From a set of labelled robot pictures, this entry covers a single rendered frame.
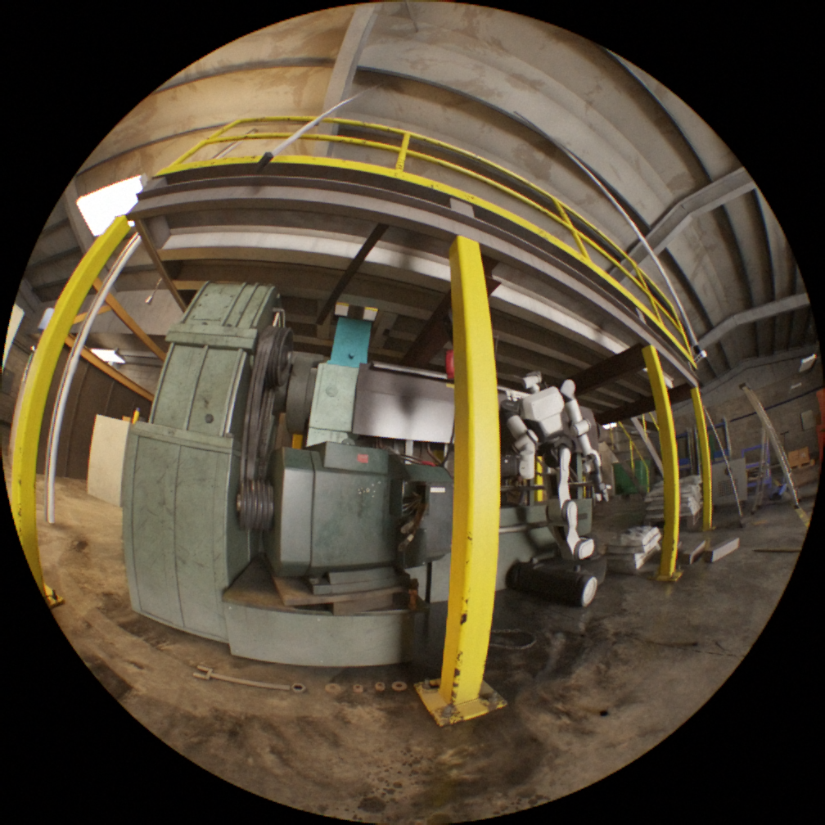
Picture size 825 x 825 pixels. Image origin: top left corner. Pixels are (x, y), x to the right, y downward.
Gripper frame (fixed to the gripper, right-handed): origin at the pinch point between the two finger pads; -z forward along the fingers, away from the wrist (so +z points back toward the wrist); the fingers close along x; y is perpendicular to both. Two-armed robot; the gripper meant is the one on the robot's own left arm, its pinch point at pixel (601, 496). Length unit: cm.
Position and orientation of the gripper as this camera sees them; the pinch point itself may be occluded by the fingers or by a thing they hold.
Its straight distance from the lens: 193.6
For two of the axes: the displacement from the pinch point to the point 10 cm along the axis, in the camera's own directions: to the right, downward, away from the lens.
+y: 9.4, -3.4, -0.7
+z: -3.1, -9.1, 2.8
